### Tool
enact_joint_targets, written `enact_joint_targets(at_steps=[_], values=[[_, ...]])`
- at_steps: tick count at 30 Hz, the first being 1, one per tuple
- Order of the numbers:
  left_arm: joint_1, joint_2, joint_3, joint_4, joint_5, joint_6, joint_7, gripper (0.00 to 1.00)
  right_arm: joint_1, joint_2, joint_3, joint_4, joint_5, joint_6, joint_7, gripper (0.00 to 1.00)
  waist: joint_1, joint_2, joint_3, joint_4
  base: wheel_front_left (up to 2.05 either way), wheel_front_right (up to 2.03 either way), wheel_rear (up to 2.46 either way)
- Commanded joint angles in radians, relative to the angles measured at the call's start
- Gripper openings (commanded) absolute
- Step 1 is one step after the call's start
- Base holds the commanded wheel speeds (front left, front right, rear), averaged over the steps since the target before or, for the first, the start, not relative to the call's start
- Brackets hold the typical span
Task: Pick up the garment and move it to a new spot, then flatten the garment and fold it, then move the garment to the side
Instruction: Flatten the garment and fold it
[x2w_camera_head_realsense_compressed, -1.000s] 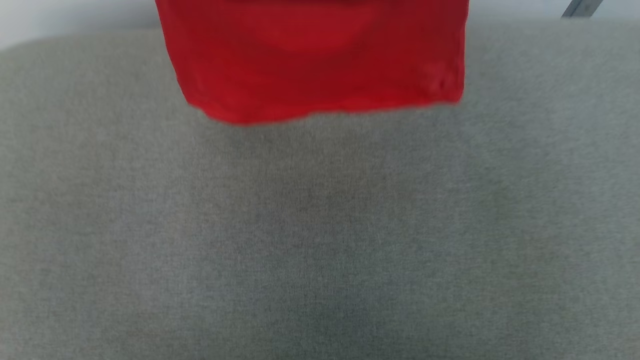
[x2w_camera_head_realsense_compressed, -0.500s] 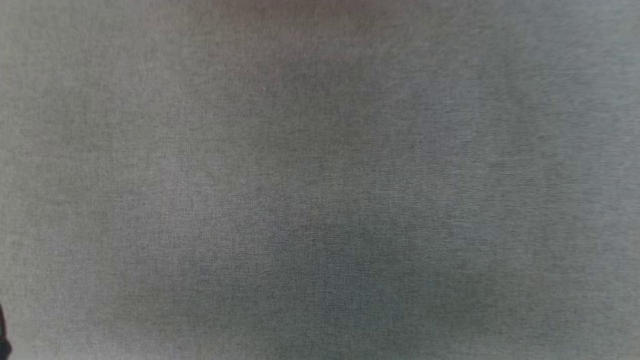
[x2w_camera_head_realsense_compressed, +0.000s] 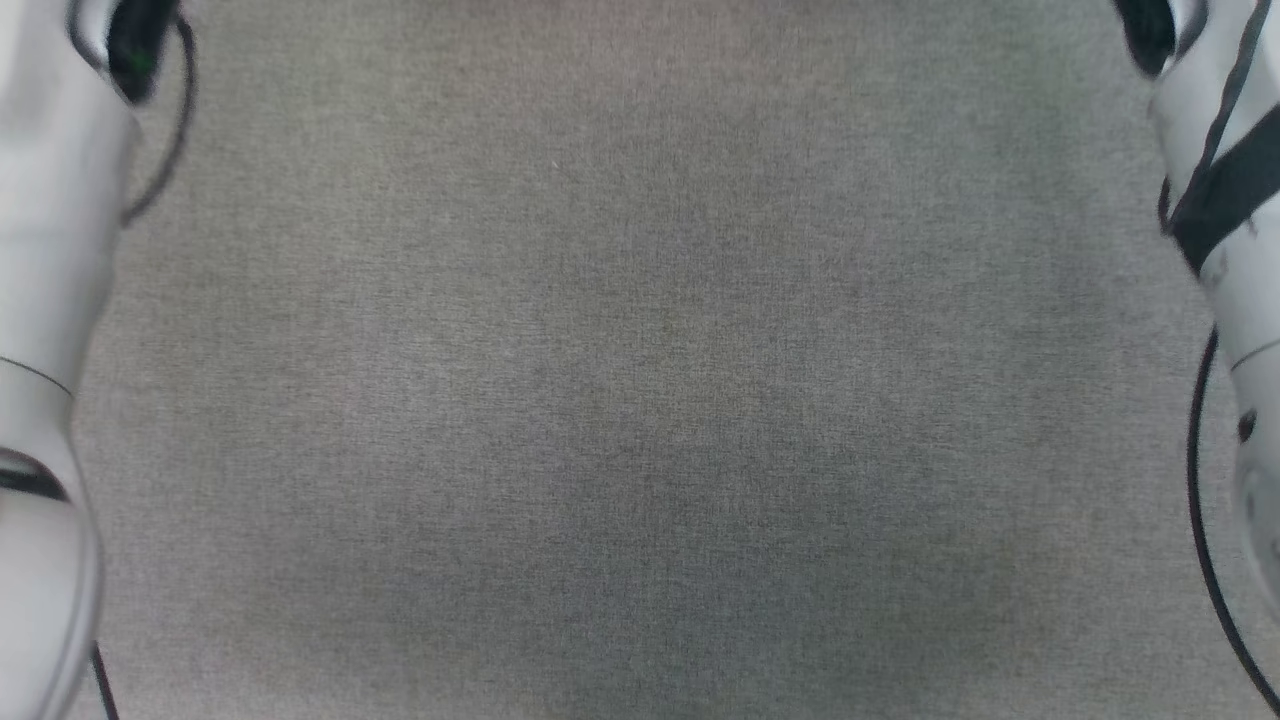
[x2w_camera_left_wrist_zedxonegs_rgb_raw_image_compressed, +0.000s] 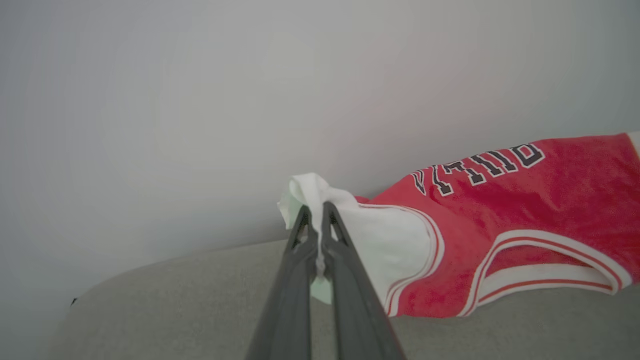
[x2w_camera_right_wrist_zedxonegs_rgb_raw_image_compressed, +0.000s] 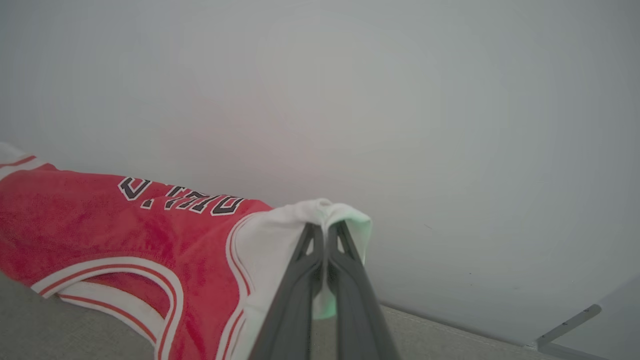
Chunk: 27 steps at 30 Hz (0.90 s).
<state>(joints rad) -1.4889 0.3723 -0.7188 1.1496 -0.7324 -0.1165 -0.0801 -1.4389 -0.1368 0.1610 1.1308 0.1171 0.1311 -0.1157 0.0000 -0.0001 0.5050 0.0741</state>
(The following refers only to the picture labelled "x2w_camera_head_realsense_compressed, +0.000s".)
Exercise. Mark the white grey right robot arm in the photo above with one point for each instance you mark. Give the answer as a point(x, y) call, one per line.
point(1250, 300)

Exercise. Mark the grey fabric sofa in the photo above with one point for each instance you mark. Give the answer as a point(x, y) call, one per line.
point(640, 380)

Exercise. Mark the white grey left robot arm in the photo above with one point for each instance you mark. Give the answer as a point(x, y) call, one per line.
point(45, 300)

